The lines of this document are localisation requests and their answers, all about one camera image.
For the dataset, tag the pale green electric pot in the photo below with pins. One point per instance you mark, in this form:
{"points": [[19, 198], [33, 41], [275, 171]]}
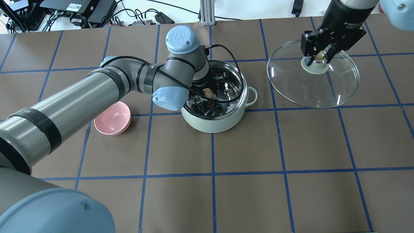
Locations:
{"points": [[214, 117]]}

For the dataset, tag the aluminium frame post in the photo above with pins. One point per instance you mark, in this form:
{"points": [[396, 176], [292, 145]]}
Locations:
{"points": [[207, 15]]}

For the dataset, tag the black laptop dock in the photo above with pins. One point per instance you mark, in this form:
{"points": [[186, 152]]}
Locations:
{"points": [[96, 12]]}

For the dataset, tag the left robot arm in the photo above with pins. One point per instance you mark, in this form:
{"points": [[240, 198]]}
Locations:
{"points": [[31, 205]]}

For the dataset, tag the glass pot lid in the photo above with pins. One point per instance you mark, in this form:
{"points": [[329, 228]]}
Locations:
{"points": [[320, 85]]}

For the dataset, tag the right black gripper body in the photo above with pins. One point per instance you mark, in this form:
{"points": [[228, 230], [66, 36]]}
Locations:
{"points": [[345, 20]]}

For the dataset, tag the small black power brick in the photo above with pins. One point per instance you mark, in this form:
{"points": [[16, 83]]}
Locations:
{"points": [[297, 7]]}

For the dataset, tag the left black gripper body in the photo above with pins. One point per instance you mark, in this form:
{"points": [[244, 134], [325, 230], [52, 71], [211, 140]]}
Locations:
{"points": [[202, 84]]}

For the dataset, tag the power strip with plugs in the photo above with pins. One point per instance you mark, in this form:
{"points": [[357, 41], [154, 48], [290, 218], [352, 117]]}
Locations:
{"points": [[119, 23]]}

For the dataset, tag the black power adapter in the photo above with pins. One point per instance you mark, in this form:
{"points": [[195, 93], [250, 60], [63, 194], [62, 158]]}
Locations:
{"points": [[163, 19]]}

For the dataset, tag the brown egg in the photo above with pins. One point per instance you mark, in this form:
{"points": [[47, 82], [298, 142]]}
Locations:
{"points": [[208, 93]]}

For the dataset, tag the pink bowl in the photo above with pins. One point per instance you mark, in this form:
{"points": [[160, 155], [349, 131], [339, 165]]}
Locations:
{"points": [[115, 120]]}

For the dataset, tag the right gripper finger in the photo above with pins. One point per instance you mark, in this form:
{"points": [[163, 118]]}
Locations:
{"points": [[332, 51], [312, 42]]}

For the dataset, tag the black red computer box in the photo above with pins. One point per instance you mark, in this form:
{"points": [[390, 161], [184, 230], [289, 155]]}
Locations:
{"points": [[28, 12]]}

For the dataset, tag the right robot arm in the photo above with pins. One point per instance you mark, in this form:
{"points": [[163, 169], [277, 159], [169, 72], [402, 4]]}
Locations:
{"points": [[399, 12]]}

